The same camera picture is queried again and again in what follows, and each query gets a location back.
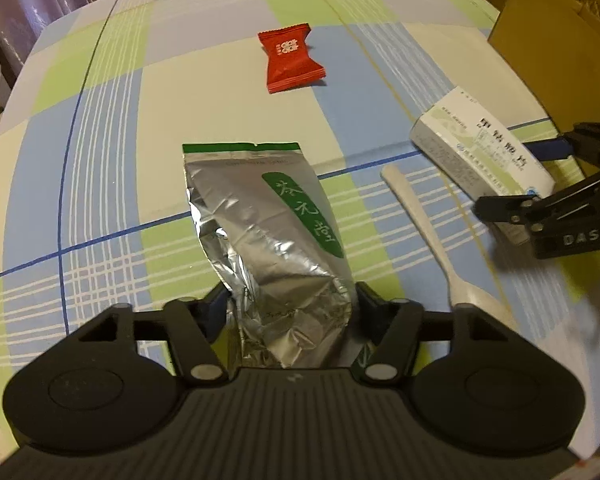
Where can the silver foil tea pouch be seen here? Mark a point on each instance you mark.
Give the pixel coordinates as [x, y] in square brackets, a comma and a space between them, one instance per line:
[275, 250]

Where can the red snack packet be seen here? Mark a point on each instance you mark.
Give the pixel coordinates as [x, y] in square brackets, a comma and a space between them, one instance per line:
[292, 60]

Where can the white plastic spoon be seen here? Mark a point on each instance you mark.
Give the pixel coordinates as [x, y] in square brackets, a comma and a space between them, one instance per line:
[430, 225]

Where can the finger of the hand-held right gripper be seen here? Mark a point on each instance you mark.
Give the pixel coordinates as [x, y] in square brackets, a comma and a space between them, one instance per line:
[515, 208]
[595, 142]

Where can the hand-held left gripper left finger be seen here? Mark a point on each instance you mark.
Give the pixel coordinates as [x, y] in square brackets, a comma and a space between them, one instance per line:
[215, 312]

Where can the plaid cloth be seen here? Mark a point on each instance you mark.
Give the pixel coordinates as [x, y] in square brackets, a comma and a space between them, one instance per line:
[130, 185]

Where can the brown cardboard box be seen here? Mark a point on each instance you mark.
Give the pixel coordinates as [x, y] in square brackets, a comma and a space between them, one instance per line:
[560, 60]

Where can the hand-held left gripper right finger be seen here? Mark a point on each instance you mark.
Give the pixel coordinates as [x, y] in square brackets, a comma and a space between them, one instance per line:
[369, 307]

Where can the white green pill box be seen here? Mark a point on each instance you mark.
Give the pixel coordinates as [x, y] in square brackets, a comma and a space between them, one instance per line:
[475, 150]

